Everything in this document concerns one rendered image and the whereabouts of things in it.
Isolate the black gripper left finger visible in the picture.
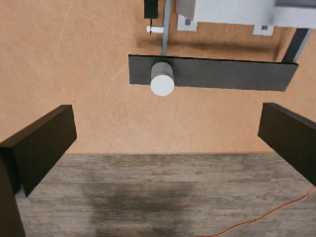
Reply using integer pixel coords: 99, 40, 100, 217
0, 105, 77, 237

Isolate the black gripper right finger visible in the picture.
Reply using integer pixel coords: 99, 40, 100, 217
258, 102, 316, 188

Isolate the grey cylinder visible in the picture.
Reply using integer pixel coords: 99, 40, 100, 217
151, 62, 174, 96

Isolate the black thin rod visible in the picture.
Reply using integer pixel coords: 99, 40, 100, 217
144, 0, 159, 27

